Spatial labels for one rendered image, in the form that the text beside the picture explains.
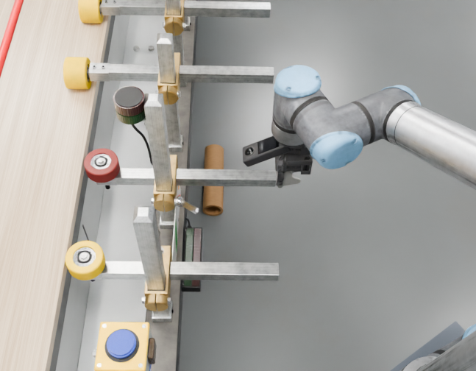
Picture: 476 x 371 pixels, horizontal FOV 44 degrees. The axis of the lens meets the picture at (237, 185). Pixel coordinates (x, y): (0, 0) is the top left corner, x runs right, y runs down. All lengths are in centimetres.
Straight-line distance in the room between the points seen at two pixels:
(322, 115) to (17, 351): 74
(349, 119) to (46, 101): 80
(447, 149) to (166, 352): 76
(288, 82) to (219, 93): 162
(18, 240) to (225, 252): 110
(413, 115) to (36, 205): 83
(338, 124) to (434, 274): 135
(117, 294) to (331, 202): 117
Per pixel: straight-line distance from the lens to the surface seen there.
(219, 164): 244
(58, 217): 137
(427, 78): 303
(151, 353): 88
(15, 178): 146
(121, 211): 169
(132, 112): 118
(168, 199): 140
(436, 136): 108
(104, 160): 144
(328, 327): 222
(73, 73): 155
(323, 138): 112
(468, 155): 103
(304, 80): 119
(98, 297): 158
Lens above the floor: 204
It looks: 56 degrees down
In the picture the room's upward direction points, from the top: 3 degrees clockwise
